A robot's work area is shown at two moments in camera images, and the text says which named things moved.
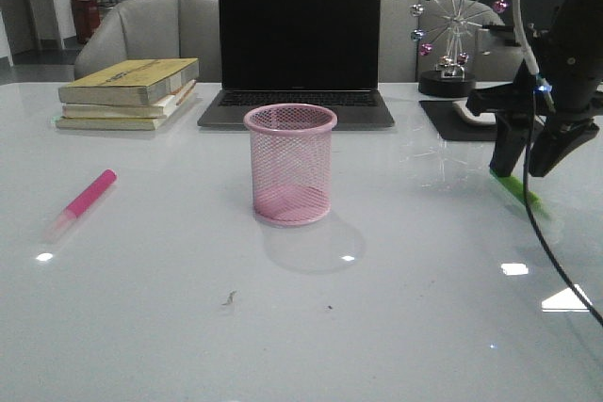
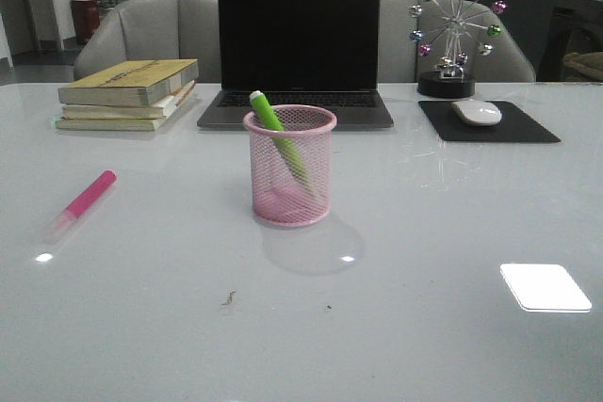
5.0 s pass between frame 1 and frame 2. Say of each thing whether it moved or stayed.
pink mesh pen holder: stayed
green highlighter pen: moved
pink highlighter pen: stayed
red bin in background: stayed
